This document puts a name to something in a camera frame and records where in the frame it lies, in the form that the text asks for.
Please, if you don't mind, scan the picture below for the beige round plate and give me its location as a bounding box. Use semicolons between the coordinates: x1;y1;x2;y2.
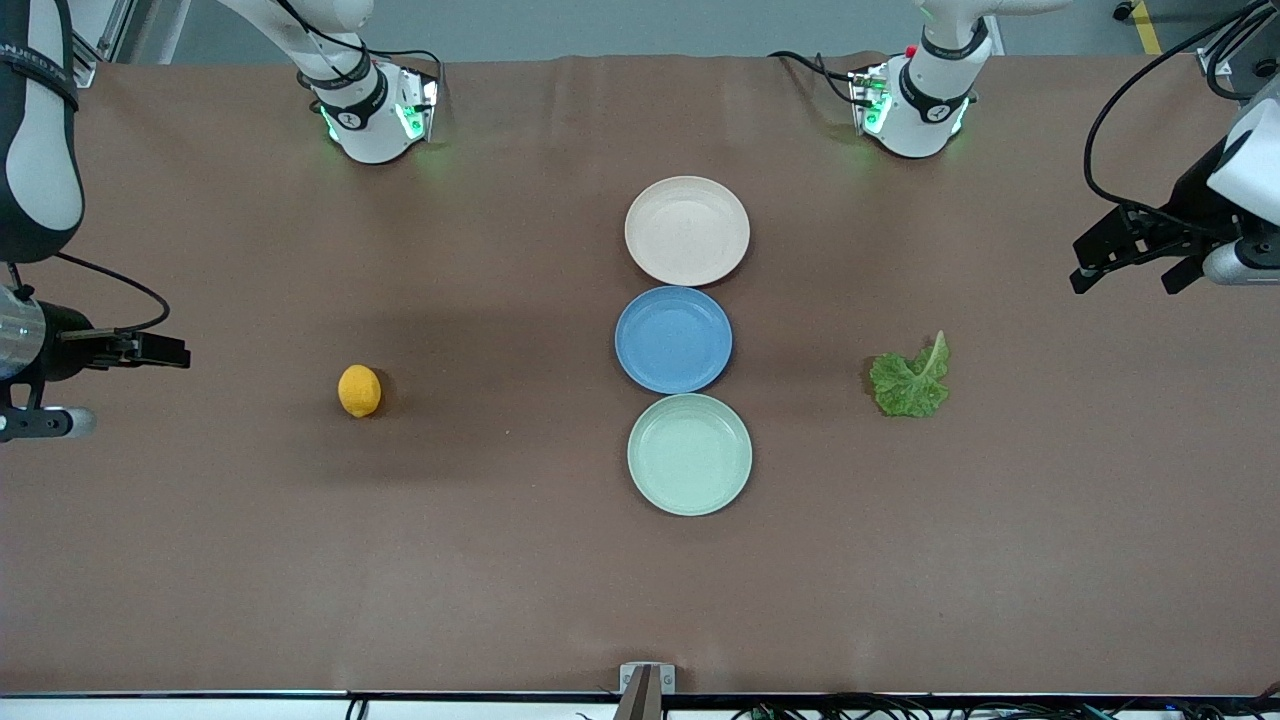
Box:
624;176;751;287

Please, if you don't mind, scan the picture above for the green lettuce leaf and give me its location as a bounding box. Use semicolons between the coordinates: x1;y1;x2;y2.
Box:
868;330;952;419

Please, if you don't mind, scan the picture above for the yellow lemon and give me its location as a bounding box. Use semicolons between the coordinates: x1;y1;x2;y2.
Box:
338;364;383;419

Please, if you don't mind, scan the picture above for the black base power cable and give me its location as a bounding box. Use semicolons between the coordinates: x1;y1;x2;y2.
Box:
275;0;446;83
768;50;873;107

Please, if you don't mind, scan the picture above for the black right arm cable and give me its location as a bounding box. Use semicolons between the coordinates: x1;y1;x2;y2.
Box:
8;250;173;336

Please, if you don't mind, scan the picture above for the base electronics box green light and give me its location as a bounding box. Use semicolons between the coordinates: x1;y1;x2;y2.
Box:
848;62;893;136
396;66;442;143

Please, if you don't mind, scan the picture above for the brown table cover sheet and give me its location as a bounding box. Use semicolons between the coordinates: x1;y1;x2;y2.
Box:
0;52;1280;696

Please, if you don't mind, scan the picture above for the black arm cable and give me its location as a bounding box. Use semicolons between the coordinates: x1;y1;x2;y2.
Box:
1084;0;1280;239
8;250;173;336

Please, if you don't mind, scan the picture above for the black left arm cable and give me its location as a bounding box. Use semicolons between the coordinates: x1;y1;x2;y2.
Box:
1084;0;1280;239

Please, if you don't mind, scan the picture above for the blue round plate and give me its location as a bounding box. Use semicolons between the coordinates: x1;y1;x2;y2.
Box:
614;286;734;395

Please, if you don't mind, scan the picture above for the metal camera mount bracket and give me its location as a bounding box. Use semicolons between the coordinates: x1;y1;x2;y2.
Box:
613;662;677;720

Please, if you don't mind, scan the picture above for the light green round plate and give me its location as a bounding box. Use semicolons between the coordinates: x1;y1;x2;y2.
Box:
627;393;753;518

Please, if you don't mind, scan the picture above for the aluminium frame profile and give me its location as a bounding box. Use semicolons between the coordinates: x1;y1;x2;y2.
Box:
1197;0;1280;77
68;0;138;87

